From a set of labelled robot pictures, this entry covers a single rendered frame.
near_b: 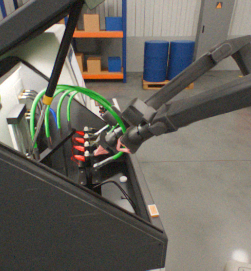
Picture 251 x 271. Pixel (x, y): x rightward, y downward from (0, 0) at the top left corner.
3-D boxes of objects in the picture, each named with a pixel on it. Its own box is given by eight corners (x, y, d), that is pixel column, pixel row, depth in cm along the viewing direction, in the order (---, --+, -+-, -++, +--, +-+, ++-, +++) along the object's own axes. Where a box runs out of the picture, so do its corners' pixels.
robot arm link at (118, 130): (132, 132, 86) (135, 126, 91) (120, 119, 84) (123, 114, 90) (120, 142, 89) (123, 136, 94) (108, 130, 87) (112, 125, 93)
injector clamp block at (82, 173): (102, 207, 106) (101, 182, 98) (81, 210, 104) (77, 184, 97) (98, 165, 135) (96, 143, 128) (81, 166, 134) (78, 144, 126)
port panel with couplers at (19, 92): (36, 148, 110) (21, 85, 95) (28, 148, 110) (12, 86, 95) (40, 135, 121) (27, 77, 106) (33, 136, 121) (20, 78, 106)
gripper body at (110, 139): (99, 132, 95) (111, 121, 92) (117, 146, 98) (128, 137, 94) (96, 139, 89) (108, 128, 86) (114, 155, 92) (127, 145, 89)
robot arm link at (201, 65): (235, 52, 78) (221, 57, 89) (226, 38, 77) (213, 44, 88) (136, 128, 84) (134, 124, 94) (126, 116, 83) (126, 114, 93)
